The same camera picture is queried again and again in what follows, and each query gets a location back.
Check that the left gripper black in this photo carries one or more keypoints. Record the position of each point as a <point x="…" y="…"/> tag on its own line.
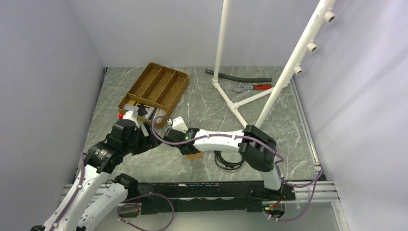
<point x="148" y="141"/>

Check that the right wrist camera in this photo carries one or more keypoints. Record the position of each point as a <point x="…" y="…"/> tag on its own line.
<point x="178" y="124"/>

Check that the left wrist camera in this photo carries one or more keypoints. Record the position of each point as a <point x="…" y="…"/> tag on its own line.
<point x="130" y="115"/>

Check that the woven brown organizer tray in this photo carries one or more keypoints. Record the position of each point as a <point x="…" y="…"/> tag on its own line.
<point x="157" y="86"/>

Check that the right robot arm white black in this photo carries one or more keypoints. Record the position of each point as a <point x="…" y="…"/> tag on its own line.
<point x="255" y="147"/>

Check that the white card stack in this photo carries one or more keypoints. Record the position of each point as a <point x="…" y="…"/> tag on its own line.
<point x="143" y="110"/>

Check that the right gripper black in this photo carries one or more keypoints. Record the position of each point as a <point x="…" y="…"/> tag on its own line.
<point x="185" y="131"/>

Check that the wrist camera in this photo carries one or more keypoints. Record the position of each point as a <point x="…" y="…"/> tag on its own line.
<point x="178" y="124"/>
<point x="130" y="115"/>

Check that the orange card holder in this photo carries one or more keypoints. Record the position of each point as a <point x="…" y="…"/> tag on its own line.
<point x="195" y="155"/>

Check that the black foam tube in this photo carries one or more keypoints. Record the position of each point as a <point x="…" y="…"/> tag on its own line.
<point x="245" y="79"/>

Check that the aluminium rail frame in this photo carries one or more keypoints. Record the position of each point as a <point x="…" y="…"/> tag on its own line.
<point x="304" y="191"/>

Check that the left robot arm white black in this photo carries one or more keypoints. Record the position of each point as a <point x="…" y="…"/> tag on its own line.
<point x="77" y="211"/>

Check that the white PVC pipe frame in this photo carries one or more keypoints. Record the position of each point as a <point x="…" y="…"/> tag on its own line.
<point x="260" y="37"/>

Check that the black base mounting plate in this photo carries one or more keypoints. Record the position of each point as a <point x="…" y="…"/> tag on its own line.
<point x="250" y="196"/>

